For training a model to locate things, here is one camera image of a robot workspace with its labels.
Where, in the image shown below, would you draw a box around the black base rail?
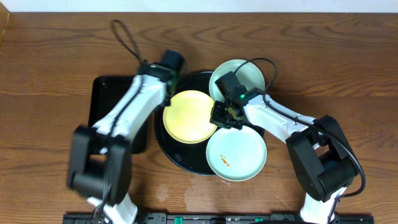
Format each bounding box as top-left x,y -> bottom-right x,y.
62,213 -> 375,224

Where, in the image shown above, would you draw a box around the light green plate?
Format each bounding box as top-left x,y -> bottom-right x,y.
209,59 -> 265,102
206,126 -> 267,182

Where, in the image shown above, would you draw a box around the yellow plate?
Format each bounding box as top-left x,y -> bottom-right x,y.
162,90 -> 217,144

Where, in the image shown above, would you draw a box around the rectangular black tray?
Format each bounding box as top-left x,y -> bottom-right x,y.
88,76 -> 149,154

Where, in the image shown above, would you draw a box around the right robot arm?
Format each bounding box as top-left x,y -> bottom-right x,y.
209,72 -> 364,223

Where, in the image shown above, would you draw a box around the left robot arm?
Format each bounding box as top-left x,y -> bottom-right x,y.
67,50 -> 185,223

